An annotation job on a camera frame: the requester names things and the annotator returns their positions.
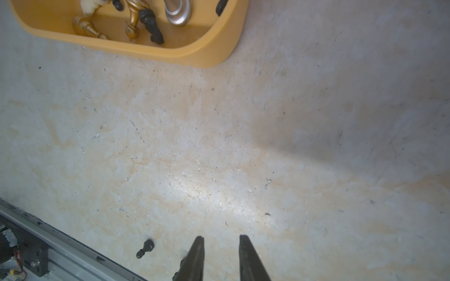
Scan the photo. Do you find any gold pawn chess piece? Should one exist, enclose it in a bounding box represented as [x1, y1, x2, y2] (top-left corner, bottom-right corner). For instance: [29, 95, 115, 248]
[125, 0, 150, 41]
[72, 15, 110, 40]

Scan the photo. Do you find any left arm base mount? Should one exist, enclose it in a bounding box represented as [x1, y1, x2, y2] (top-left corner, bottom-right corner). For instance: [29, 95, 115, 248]
[1, 217, 49, 281]

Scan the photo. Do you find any silver rook chess piece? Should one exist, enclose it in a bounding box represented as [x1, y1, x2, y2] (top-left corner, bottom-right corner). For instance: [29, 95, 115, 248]
[164, 0, 192, 26]

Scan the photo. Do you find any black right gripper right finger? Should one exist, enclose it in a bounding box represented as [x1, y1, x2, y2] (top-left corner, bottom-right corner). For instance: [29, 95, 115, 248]
[239, 235, 271, 281]

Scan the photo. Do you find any cream knight chess piece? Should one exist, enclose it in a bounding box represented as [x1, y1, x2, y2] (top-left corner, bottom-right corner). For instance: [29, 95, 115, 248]
[80, 0, 109, 16]

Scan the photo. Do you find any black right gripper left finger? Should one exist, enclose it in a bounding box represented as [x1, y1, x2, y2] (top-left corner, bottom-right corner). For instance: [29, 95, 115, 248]
[177, 236, 205, 281]

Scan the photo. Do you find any yellow plastic storage box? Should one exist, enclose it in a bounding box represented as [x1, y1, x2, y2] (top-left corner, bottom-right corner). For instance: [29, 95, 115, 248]
[9, 1, 248, 69]

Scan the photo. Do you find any aluminium rail frame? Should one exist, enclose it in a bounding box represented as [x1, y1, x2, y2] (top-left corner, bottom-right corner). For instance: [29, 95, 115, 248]
[1, 200, 143, 281]

